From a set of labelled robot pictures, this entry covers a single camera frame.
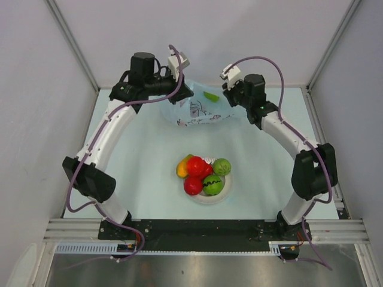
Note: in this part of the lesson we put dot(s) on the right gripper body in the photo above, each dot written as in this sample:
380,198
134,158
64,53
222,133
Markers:
236,95

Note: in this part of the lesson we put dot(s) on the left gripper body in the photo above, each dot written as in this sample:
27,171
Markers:
169,85

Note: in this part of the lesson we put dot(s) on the light blue plastic bag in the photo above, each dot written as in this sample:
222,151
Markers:
198,109

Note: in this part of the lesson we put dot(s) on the green custard apple toy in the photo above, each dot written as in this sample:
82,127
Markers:
221,167

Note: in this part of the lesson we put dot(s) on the orange red tomato toy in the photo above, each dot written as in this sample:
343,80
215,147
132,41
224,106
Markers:
195,166

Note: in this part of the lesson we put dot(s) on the red bell pepper toy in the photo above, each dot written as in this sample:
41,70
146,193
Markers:
207,170

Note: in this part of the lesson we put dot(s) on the yellow orange mango toy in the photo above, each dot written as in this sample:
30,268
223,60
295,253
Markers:
181,169

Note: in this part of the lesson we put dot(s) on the green watermelon toy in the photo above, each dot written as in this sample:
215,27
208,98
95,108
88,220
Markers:
212,185

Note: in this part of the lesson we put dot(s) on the red apple toy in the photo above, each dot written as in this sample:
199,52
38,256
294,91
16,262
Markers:
193,185

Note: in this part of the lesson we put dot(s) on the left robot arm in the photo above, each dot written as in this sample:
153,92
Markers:
146,81

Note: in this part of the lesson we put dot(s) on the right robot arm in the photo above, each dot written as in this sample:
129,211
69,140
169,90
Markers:
314,171

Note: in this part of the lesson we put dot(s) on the small green lime toy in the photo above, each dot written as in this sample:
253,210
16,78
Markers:
211,97

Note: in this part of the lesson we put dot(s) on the white paper plate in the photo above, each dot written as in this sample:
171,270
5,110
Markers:
202,198

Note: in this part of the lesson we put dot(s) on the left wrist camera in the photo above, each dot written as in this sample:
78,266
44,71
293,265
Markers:
174,64

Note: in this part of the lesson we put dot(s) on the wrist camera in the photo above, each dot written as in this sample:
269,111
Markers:
174,64
231,74

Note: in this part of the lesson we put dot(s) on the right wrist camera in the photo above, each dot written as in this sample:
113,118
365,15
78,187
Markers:
231,74

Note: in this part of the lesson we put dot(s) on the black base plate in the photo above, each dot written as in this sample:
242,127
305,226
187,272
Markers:
223,235

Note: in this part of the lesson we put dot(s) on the white cable duct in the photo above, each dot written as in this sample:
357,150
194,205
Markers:
128,249

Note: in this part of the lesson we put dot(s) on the aluminium rail frame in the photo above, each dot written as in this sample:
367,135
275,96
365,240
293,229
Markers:
324,231

